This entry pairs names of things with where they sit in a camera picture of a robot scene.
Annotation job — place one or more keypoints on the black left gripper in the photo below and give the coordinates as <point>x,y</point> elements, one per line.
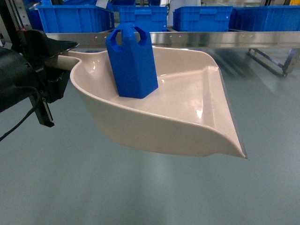
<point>23,73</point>

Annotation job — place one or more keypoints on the blue bin left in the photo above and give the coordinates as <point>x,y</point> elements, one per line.
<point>74,18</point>

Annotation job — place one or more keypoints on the beige plastic dustpan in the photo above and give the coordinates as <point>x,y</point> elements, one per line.
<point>188,114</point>

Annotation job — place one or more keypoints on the steel shelf rack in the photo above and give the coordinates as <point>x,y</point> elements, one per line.
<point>256,43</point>

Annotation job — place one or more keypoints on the blue bin far right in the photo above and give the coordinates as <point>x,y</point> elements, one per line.
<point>265,18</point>

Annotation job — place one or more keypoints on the blue bin on rack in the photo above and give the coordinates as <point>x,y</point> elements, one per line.
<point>152,19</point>

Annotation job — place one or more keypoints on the blue plastic part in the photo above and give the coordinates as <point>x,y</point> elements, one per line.
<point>132,60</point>

